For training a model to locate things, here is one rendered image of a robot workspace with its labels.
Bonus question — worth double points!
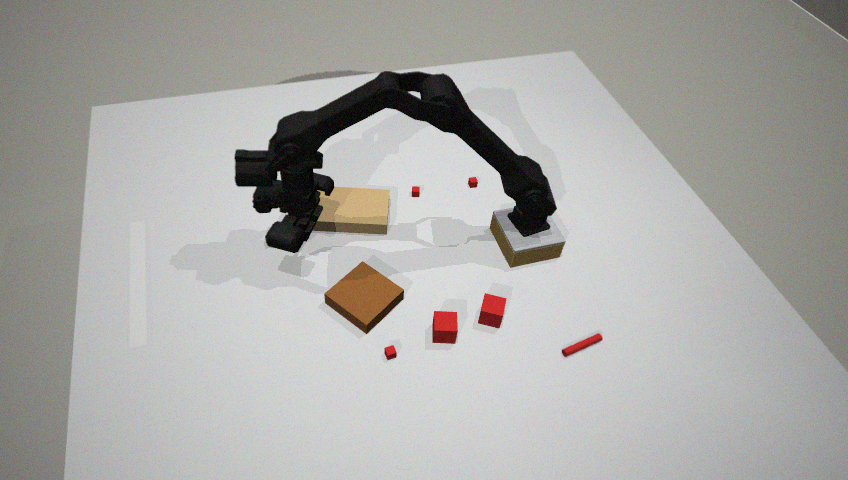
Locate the red cylinder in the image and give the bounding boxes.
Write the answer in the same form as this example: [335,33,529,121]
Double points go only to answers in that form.
[562,334,603,357]

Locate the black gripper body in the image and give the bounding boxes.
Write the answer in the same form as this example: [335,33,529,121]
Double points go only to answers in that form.
[265,173,334,253]

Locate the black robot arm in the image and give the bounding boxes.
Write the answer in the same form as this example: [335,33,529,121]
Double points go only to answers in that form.
[234,71,557,237]

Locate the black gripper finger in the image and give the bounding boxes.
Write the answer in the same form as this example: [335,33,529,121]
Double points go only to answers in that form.
[281,215,315,242]
[310,205,323,224]

